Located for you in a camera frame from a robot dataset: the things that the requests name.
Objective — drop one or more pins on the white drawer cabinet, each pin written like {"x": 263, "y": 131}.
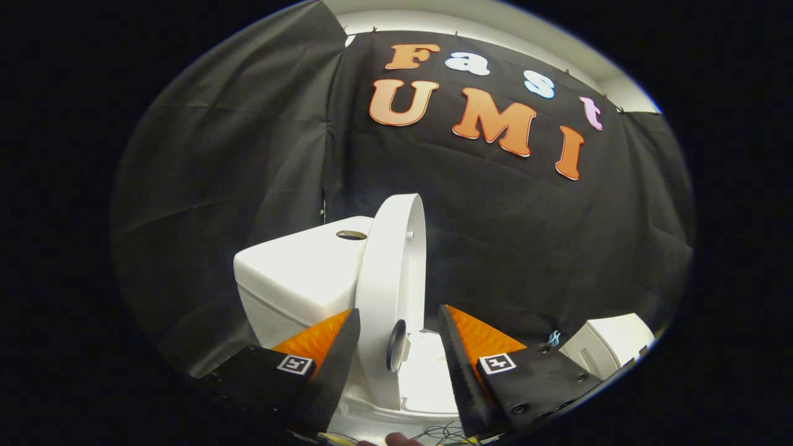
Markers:
{"x": 613, "y": 341}

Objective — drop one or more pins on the white toilet lid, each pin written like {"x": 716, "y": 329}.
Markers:
{"x": 387, "y": 279}

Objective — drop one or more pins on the white toilet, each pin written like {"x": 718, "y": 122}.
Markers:
{"x": 297, "y": 279}

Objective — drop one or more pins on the black backdrop cloth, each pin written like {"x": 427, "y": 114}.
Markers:
{"x": 495, "y": 217}

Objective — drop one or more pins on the white toilet seat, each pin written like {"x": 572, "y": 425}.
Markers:
{"x": 427, "y": 378}

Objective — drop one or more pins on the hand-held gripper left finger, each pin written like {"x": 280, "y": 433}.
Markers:
{"x": 337, "y": 371}

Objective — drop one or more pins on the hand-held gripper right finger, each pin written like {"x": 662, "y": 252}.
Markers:
{"x": 464, "y": 384}

